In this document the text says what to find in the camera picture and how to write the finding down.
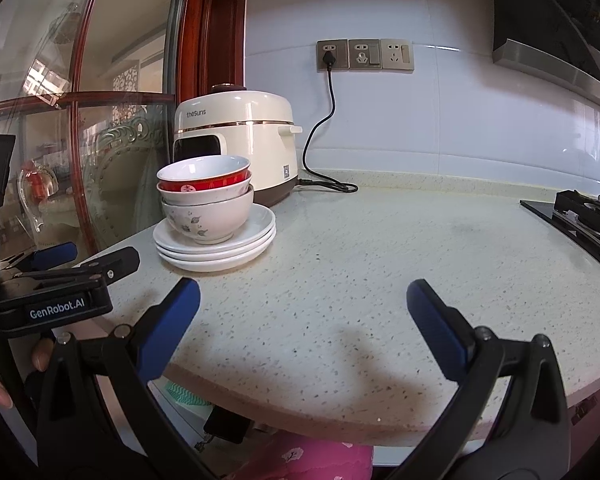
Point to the teal zigzag cloth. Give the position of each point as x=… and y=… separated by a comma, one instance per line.
x=187, y=395

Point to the grey wall socket with switch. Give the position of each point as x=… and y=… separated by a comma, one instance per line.
x=362, y=55

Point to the small black box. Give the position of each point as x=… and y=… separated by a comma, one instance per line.
x=225, y=425

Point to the steel range hood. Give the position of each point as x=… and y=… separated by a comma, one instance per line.
x=555, y=20

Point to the small floral white plate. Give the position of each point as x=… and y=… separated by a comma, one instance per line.
x=257, y=225

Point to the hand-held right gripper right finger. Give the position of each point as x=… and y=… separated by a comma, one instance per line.
x=437, y=330

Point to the plain white plate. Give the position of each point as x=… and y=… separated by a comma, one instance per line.
x=215, y=266

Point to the wooden framed glass door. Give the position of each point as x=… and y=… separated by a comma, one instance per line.
x=130, y=60

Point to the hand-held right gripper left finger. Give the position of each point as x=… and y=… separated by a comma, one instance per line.
x=172, y=325

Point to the pink floral pants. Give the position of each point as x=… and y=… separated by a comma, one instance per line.
x=320, y=460

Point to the cream rice cooker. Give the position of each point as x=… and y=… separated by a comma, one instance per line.
x=260, y=150

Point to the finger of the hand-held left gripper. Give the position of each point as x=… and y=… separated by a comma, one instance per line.
x=115, y=262
x=55, y=255

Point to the black gas stove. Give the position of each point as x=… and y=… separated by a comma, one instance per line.
x=580, y=220

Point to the leaf pattern white bowl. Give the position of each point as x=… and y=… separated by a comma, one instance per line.
x=210, y=220

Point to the white wall socket with switch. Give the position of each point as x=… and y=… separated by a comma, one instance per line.
x=395, y=55

